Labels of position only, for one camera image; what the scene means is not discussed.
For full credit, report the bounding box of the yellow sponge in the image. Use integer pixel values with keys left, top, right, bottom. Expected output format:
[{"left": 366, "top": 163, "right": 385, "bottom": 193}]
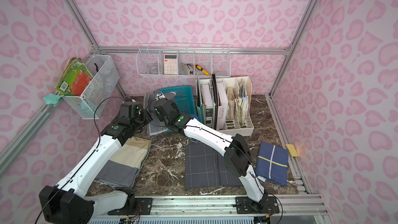
[{"left": 286, "top": 144, "right": 299, "bottom": 157}]

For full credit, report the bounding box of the green red book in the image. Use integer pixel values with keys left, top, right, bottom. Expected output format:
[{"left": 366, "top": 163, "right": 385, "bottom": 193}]
[{"left": 55, "top": 57, "right": 93, "bottom": 96}]

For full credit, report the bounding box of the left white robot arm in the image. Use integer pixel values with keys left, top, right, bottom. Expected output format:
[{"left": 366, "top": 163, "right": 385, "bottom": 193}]
[{"left": 39, "top": 101, "right": 148, "bottom": 224}]

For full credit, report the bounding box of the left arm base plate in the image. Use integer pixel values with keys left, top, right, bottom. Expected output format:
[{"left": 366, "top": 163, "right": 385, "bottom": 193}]
[{"left": 107, "top": 197, "right": 153, "bottom": 216}]

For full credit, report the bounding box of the white desktop file organizer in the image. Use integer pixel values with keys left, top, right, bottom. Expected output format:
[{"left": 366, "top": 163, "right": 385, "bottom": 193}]
[{"left": 200, "top": 76, "right": 254, "bottom": 136}]

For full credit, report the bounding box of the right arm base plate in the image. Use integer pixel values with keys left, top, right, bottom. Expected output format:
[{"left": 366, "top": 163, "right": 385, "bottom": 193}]
[{"left": 234, "top": 196, "right": 280, "bottom": 215}]

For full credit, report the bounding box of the white wire wall shelf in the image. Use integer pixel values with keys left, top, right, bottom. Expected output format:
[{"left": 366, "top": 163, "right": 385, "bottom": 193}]
[{"left": 136, "top": 45, "right": 232, "bottom": 78}]

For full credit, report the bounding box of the yellow utility knife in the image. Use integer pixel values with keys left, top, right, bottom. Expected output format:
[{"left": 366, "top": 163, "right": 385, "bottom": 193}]
[{"left": 195, "top": 64, "right": 210, "bottom": 76}]

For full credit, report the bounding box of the light grey pillowcase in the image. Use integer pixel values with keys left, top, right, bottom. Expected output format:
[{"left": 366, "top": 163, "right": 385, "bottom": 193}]
[{"left": 144, "top": 93, "right": 171, "bottom": 136}]

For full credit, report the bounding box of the clear tape roll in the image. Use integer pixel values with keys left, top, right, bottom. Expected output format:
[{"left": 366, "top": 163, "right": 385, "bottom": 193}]
[{"left": 148, "top": 66, "right": 159, "bottom": 75}]

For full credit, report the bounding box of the blue lid pencil jar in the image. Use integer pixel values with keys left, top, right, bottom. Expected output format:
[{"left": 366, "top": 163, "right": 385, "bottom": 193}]
[{"left": 191, "top": 114, "right": 200, "bottom": 121}]

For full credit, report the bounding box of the white calculator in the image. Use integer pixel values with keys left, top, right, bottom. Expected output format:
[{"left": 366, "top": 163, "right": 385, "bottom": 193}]
[{"left": 163, "top": 54, "right": 178, "bottom": 75}]

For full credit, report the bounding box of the black folder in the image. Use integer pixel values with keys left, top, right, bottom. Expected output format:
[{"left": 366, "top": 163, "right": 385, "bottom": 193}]
[{"left": 211, "top": 74, "right": 218, "bottom": 130}]

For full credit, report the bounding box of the grey stapler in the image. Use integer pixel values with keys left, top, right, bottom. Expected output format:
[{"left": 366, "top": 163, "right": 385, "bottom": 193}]
[{"left": 180, "top": 63, "right": 194, "bottom": 76}]

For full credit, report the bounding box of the white mesh wall basket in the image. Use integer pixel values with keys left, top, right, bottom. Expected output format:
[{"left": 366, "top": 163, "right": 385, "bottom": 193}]
[{"left": 63, "top": 55, "right": 119, "bottom": 119}]

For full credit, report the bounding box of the pink white book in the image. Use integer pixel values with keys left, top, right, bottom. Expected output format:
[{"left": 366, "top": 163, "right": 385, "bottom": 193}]
[{"left": 216, "top": 82, "right": 229, "bottom": 130}]

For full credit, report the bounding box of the dark grey checked pillowcase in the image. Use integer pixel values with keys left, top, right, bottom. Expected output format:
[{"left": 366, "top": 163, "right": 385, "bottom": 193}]
[
  {"left": 217, "top": 154, "right": 242, "bottom": 187},
  {"left": 184, "top": 143, "right": 222, "bottom": 189}
]

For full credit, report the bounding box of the green folder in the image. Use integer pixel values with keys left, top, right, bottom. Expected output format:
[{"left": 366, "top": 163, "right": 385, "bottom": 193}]
[{"left": 196, "top": 75, "right": 206, "bottom": 124}]

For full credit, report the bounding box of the teal plastic basket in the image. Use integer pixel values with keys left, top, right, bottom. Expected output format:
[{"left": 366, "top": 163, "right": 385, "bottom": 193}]
[{"left": 160, "top": 86, "right": 197, "bottom": 115}]

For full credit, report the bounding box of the beige grey pillowcase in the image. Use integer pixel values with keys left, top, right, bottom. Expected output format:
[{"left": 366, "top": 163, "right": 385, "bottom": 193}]
[{"left": 96, "top": 137, "right": 152, "bottom": 188}]

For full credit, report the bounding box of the navy blue folded pillowcase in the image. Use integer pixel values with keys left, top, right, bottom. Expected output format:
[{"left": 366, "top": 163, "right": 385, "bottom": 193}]
[{"left": 256, "top": 142, "right": 289, "bottom": 187}]

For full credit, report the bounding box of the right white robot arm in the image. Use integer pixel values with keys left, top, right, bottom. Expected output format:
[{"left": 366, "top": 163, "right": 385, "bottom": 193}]
[{"left": 148, "top": 90, "right": 268, "bottom": 212}]

